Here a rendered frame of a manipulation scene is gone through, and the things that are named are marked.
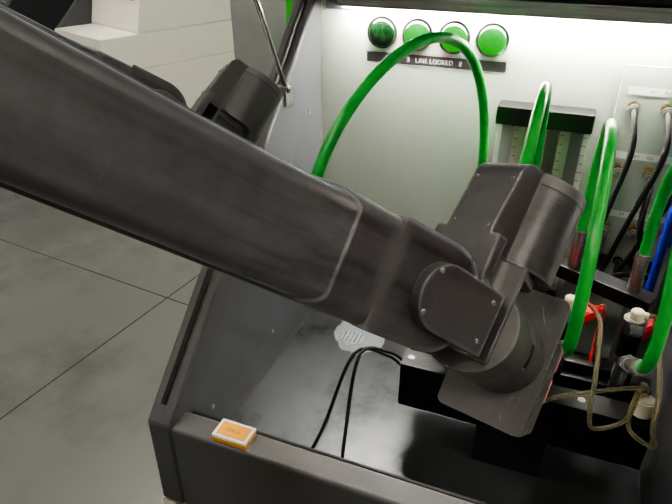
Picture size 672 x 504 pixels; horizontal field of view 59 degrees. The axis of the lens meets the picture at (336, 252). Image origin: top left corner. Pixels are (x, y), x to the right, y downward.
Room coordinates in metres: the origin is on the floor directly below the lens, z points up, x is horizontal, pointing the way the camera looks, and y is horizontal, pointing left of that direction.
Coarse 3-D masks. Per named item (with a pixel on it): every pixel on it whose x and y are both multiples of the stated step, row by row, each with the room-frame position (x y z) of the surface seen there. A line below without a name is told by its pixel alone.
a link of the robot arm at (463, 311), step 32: (480, 192) 0.32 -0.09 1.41; (512, 192) 0.31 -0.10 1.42; (544, 192) 0.32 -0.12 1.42; (576, 192) 0.32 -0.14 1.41; (448, 224) 0.32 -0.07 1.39; (480, 224) 0.30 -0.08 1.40; (512, 224) 0.30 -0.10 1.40; (544, 224) 0.30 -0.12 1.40; (576, 224) 0.32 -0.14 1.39; (480, 256) 0.28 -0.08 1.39; (512, 256) 0.29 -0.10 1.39; (544, 256) 0.29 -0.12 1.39; (416, 288) 0.24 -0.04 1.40; (448, 288) 0.24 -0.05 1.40; (480, 288) 0.25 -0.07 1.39; (544, 288) 0.30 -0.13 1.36; (416, 320) 0.23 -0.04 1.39; (448, 320) 0.24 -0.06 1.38; (480, 320) 0.25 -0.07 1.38; (480, 352) 0.24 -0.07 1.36
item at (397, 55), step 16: (432, 32) 0.77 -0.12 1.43; (448, 32) 0.79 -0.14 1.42; (400, 48) 0.73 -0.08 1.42; (416, 48) 0.74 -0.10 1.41; (464, 48) 0.82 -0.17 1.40; (384, 64) 0.70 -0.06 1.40; (480, 64) 0.85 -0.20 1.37; (368, 80) 0.69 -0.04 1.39; (480, 80) 0.85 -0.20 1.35; (352, 96) 0.67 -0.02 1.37; (480, 96) 0.86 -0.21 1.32; (352, 112) 0.66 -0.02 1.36; (480, 112) 0.87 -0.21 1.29; (336, 128) 0.65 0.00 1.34; (480, 128) 0.88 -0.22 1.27; (480, 144) 0.88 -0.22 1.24; (320, 160) 0.63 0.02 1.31; (480, 160) 0.88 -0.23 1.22; (320, 176) 0.63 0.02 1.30
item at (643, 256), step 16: (656, 208) 0.68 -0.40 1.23; (656, 224) 0.68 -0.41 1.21; (640, 256) 0.68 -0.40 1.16; (640, 272) 0.68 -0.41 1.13; (640, 288) 0.68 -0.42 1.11; (656, 320) 0.49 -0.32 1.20; (656, 336) 0.48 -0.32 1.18; (656, 352) 0.47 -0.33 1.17; (624, 368) 0.57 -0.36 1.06; (640, 368) 0.49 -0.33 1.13
